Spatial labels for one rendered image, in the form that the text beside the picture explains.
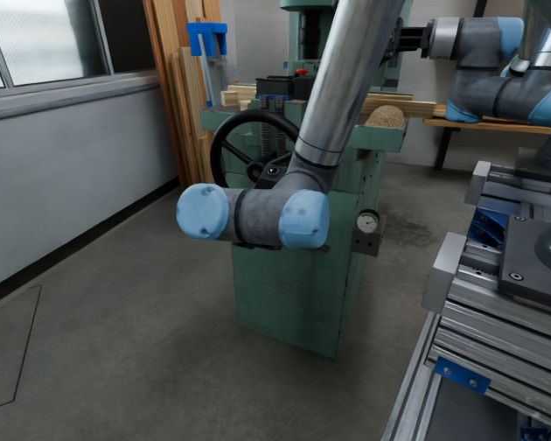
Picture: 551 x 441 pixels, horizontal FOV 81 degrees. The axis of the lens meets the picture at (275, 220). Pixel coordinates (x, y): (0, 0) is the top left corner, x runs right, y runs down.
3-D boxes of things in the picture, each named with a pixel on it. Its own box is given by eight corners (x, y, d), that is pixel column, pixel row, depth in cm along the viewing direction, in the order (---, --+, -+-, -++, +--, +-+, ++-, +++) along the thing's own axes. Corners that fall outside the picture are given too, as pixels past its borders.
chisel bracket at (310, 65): (291, 93, 97) (291, 61, 93) (306, 87, 108) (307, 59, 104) (315, 94, 94) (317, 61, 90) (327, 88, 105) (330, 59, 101)
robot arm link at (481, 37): (512, 67, 61) (531, 14, 56) (449, 66, 64) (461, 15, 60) (505, 66, 67) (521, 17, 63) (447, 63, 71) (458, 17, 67)
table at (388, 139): (180, 136, 95) (177, 115, 92) (233, 116, 119) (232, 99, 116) (397, 165, 74) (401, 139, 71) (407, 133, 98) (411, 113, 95)
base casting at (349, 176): (223, 171, 106) (220, 144, 102) (288, 131, 152) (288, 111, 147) (360, 194, 90) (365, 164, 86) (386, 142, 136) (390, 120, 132)
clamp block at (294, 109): (249, 135, 85) (248, 99, 81) (270, 123, 96) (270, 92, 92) (303, 141, 80) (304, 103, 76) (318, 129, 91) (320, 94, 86)
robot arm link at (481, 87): (484, 129, 64) (504, 68, 58) (434, 119, 72) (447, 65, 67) (505, 125, 67) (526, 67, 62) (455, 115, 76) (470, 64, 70)
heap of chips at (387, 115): (364, 124, 82) (366, 109, 80) (373, 114, 93) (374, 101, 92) (401, 128, 79) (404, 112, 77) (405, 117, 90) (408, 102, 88)
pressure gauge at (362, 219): (352, 236, 90) (356, 211, 86) (355, 230, 93) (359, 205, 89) (376, 241, 88) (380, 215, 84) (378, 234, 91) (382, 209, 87)
